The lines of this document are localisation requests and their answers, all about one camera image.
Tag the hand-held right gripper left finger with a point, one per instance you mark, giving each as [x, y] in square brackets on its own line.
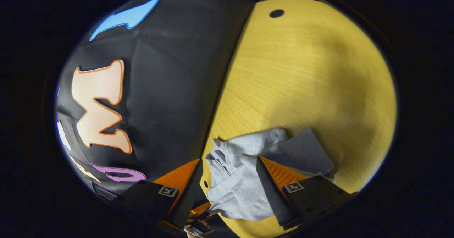
[189, 192]

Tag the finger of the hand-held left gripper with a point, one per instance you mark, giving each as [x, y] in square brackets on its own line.
[201, 209]

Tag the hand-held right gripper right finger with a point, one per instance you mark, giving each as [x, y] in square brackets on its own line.
[271, 192]

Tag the grey zip-neck sweatshirt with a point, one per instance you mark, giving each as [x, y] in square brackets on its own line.
[234, 192]

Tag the black backdrop cloth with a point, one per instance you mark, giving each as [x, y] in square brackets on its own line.
[170, 89]

